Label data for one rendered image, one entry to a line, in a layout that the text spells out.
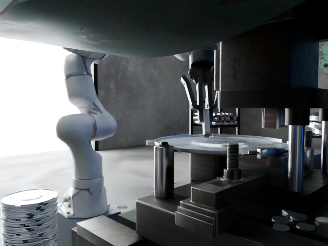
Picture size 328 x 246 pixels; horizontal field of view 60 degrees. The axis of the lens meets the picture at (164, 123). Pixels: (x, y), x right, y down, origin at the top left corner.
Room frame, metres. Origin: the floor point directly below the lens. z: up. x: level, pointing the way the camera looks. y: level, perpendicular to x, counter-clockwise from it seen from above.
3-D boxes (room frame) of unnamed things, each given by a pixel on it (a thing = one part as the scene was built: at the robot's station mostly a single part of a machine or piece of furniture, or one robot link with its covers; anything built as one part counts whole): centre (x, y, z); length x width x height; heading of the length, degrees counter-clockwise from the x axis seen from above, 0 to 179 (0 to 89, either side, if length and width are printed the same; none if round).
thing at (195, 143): (0.62, -0.12, 0.78); 0.29 x 0.29 x 0.01
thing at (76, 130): (1.07, 0.32, 0.71); 0.18 x 0.11 x 0.25; 141
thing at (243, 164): (0.53, -0.21, 0.76); 0.15 x 0.09 x 0.05; 135
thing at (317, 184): (0.53, -0.22, 0.72); 0.20 x 0.16 x 0.03; 135
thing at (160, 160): (0.49, 0.00, 0.75); 0.03 x 0.03 x 0.10; 45
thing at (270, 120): (0.54, -0.21, 0.84); 0.05 x 0.03 x 0.04; 135
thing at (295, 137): (0.43, -0.20, 0.81); 0.02 x 0.02 x 0.14
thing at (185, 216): (0.41, -0.10, 0.76); 0.17 x 0.06 x 0.10; 135
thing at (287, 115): (0.53, -0.22, 0.86); 0.20 x 0.16 x 0.05; 135
